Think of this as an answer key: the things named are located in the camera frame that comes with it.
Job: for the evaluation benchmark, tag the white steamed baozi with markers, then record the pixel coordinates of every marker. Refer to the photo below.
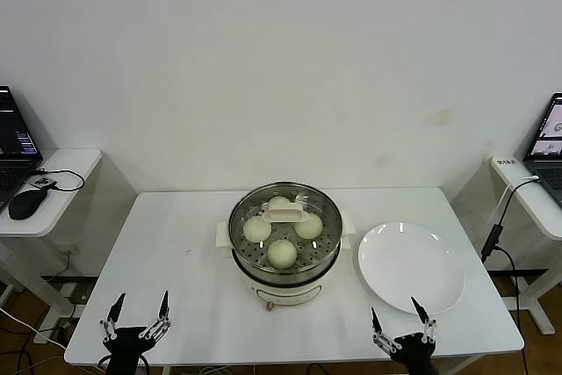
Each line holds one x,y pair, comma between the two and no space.
276,202
282,254
257,230
310,229

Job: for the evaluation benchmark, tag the cream electric cooking pot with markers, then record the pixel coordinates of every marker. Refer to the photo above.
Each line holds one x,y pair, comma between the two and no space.
285,293

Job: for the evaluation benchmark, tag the black laptop with dark screen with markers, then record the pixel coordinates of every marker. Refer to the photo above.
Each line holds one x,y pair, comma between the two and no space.
13,138

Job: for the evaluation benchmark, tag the white floor power strip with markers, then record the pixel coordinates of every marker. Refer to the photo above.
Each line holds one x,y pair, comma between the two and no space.
70,291

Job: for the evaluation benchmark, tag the small black usb hub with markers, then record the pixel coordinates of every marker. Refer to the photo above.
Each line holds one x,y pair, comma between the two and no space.
43,182

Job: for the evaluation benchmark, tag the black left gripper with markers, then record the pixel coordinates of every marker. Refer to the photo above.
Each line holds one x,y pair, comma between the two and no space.
127,348

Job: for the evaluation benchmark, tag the round white plate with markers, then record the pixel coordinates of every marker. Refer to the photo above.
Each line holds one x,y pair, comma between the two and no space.
408,269

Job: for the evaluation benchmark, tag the stainless steel steamer basket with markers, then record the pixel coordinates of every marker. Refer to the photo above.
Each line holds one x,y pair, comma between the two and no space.
322,254

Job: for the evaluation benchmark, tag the black computer mouse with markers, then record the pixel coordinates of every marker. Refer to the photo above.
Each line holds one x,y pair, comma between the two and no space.
26,204

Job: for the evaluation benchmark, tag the round glass pot lid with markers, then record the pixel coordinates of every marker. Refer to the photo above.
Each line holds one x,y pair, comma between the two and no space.
285,213

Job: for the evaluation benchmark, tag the white side table with mouse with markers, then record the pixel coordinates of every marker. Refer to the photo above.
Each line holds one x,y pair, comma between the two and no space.
83,157

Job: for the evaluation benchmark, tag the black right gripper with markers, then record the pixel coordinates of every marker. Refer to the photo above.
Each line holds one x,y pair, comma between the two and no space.
415,353

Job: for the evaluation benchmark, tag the white side table with label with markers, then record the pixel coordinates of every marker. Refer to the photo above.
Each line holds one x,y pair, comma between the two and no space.
540,217

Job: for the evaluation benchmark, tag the grey laptop with light screen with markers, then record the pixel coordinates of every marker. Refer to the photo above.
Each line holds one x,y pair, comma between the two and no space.
549,173

